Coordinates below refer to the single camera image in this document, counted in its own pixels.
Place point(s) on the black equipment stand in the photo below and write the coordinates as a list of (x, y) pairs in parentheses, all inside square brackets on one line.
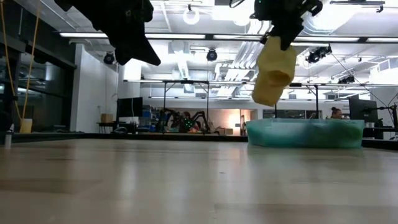
[(394, 118)]

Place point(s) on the translucent green plastic tray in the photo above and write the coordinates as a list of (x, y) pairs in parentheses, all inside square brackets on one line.
[(304, 143)]

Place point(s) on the small white bottle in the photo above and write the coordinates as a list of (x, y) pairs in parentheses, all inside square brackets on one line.
[(8, 138)]

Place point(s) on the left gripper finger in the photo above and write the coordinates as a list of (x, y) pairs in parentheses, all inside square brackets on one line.
[(136, 49)]

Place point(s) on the person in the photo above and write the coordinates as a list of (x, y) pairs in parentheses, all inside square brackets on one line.
[(335, 113)]

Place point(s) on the brown cardboard box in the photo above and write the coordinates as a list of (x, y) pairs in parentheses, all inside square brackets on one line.
[(228, 131), (106, 118)]

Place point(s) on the yellow bucket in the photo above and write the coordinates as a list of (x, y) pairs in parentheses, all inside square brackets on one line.
[(26, 126)]

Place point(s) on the black folding table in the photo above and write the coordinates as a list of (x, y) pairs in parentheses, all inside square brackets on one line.
[(316, 93), (186, 81)]

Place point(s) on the yellow microfiber towel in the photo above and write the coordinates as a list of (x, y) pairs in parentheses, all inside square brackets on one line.
[(275, 71)]

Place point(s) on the black ceiling spotlight cluster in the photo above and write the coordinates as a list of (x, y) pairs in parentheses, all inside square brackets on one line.
[(346, 80), (317, 54)]

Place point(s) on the black monitor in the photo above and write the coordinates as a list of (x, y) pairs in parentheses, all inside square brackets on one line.
[(362, 110), (129, 107)]

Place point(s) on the round white ceiling light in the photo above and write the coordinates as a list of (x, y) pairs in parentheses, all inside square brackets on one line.
[(191, 16)]

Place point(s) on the black background robot arms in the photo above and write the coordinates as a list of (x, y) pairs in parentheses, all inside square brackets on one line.
[(183, 123)]

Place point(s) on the black aluminium table frame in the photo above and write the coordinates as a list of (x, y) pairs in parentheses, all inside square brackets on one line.
[(155, 137)]

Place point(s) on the black dome ceiling camera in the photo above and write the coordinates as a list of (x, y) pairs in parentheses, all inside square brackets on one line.
[(211, 55), (109, 58)]

